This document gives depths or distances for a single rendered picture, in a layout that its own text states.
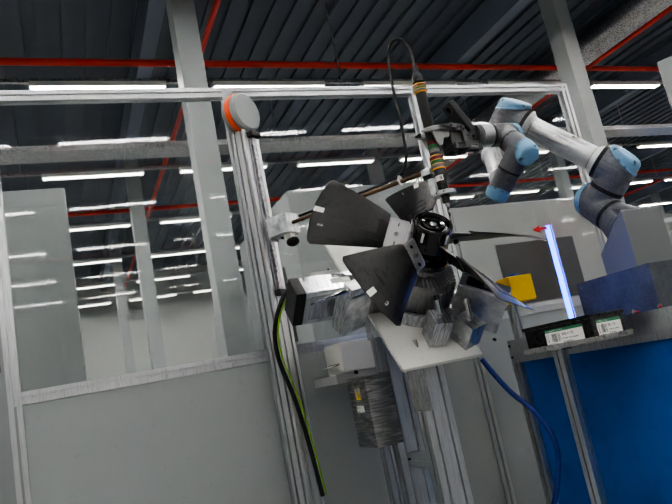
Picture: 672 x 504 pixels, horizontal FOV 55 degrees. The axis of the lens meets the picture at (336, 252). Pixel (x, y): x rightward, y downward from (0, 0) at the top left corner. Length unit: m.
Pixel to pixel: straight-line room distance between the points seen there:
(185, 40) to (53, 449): 5.19
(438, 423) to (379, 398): 0.22
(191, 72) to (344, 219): 4.96
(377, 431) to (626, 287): 0.89
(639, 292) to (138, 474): 1.69
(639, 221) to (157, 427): 1.72
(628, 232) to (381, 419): 0.98
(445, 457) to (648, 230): 0.99
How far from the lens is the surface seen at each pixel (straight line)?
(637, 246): 2.26
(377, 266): 1.69
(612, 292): 2.24
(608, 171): 2.37
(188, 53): 6.85
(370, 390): 2.04
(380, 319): 1.92
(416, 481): 2.16
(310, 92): 2.78
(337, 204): 1.94
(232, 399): 2.37
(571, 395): 1.94
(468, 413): 2.71
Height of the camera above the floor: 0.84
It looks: 11 degrees up
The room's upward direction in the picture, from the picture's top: 11 degrees counter-clockwise
